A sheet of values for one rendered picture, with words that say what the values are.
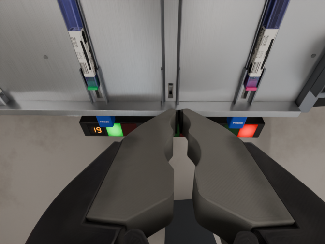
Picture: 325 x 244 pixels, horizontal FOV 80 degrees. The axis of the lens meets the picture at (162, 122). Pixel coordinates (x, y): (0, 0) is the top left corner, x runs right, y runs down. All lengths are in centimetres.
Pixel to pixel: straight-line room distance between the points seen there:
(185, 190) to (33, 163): 84
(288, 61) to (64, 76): 30
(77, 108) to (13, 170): 107
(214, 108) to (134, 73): 13
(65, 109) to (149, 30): 17
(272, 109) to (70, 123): 100
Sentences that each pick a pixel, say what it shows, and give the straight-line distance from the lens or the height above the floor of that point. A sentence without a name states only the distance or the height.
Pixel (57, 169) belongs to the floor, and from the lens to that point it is 123.
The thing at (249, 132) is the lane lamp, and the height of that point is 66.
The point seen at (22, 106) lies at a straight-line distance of 38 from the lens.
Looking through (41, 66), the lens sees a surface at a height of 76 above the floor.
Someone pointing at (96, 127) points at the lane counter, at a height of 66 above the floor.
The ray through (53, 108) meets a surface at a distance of 34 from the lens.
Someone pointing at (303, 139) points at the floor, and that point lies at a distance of 124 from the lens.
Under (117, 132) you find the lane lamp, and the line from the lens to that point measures 39.
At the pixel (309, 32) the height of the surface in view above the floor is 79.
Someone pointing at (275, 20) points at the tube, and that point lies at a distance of 26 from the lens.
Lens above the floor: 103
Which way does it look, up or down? 87 degrees down
